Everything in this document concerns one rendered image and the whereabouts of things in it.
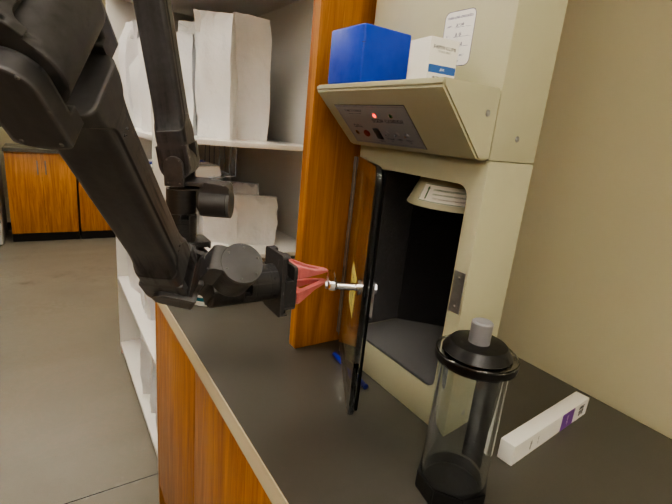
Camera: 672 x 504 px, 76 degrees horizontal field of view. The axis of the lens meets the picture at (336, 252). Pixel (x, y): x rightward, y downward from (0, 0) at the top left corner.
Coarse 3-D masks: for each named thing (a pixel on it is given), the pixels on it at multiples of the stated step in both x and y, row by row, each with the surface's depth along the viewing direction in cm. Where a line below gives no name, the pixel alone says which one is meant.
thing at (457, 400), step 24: (456, 360) 55; (456, 384) 56; (480, 384) 54; (504, 384) 55; (432, 408) 60; (456, 408) 56; (480, 408) 55; (432, 432) 60; (456, 432) 57; (480, 432) 56; (432, 456) 60; (456, 456) 58; (480, 456) 57; (432, 480) 60; (456, 480) 58; (480, 480) 59
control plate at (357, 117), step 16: (352, 112) 77; (368, 112) 73; (384, 112) 69; (400, 112) 66; (352, 128) 82; (368, 128) 77; (384, 128) 73; (400, 128) 70; (384, 144) 78; (400, 144) 74; (416, 144) 70
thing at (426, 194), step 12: (420, 180) 81; (432, 180) 77; (420, 192) 79; (432, 192) 76; (444, 192) 75; (456, 192) 74; (420, 204) 77; (432, 204) 76; (444, 204) 75; (456, 204) 74
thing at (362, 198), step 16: (368, 160) 72; (368, 176) 67; (368, 192) 66; (352, 208) 88; (368, 208) 64; (352, 224) 85; (368, 224) 63; (352, 240) 83; (368, 240) 62; (352, 256) 81; (368, 256) 62; (368, 272) 63; (352, 320) 73; (352, 336) 71; (352, 352) 70; (352, 368) 68; (352, 384) 68; (352, 400) 68
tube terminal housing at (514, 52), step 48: (384, 0) 80; (432, 0) 70; (480, 0) 63; (528, 0) 59; (480, 48) 63; (528, 48) 61; (528, 96) 64; (528, 144) 67; (480, 192) 65; (480, 240) 67; (480, 288) 71; (384, 384) 88
